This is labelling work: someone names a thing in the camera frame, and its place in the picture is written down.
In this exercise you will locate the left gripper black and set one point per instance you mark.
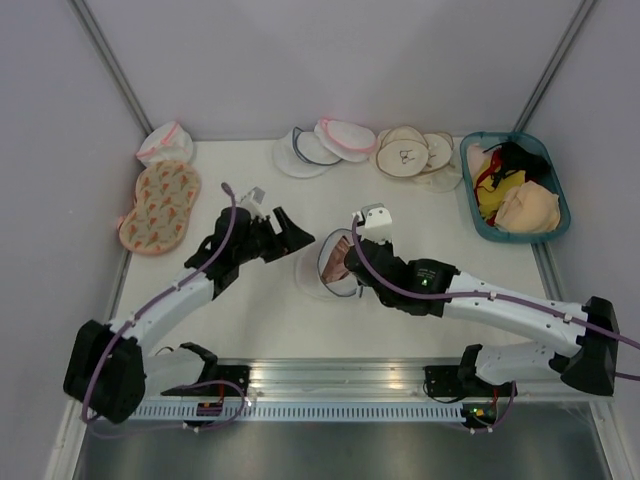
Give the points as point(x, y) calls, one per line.
point(289, 240)

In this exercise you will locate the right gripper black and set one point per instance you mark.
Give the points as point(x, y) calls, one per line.
point(388, 247)

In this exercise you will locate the blue-trimmed white mesh laundry bag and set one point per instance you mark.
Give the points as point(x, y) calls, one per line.
point(309, 265)

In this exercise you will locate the dusty pink bra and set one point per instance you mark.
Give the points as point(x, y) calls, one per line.
point(334, 269)

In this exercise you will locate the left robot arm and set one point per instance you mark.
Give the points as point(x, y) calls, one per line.
point(213, 267)

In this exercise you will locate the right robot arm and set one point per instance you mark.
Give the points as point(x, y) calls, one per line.
point(575, 343)

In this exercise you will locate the blue-trimmed mesh bag centre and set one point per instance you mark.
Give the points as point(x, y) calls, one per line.
point(301, 155)

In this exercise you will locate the beige laundry bag back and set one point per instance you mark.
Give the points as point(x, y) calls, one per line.
point(443, 171)

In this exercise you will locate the beige laundry bag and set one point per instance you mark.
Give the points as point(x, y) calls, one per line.
point(443, 171)
point(402, 152)

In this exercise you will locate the pink-trimmed mesh bag centre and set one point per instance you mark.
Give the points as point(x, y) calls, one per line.
point(348, 141)

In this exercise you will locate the pink-trimmed mesh bag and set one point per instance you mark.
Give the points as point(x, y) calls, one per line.
point(168, 142)
point(348, 141)

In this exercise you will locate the beige laundry bag front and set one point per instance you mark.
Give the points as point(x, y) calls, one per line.
point(402, 152)

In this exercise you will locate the yellow bra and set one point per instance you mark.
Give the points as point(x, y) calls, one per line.
point(491, 187)

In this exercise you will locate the floral patterned laundry bag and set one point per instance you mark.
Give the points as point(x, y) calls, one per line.
point(164, 196)

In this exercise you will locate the pale pink bra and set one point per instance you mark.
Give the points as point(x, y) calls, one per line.
point(479, 160)

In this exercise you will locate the pink-trimmed mesh bag left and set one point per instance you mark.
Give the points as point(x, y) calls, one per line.
point(168, 142)

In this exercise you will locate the peach bra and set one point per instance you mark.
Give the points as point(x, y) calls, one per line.
point(529, 208)

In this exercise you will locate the black bra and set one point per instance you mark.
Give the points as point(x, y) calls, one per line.
point(508, 158)

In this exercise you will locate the teal plastic basket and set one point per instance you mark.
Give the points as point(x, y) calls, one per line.
point(487, 228)

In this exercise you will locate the left corner aluminium profile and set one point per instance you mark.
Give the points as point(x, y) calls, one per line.
point(102, 47)

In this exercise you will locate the corner aluminium profile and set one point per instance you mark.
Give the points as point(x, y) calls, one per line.
point(568, 39)
point(102, 47)

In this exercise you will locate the right corner aluminium profile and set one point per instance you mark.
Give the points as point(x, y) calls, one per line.
point(568, 39)

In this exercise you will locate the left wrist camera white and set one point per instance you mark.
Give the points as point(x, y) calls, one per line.
point(250, 205)

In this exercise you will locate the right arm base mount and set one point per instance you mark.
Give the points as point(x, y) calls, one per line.
point(441, 384)

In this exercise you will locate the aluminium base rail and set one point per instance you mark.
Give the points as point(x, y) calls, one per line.
point(330, 377)

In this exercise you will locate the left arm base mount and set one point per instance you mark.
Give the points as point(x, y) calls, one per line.
point(225, 381)

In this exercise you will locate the white slotted cable duct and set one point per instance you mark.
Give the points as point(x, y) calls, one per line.
point(344, 412)

